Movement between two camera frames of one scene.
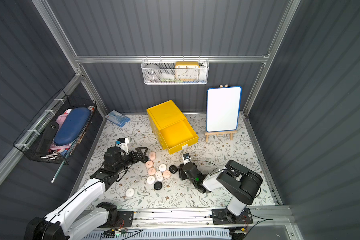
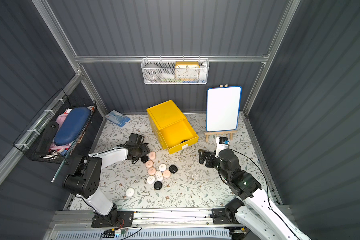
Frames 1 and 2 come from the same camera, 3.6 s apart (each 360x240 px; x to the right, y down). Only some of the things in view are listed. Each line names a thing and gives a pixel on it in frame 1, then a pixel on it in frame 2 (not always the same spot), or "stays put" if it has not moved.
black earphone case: [173, 169] stays put
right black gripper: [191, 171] → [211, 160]
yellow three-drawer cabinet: [172, 127] stays put
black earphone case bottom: [158, 185] stays put
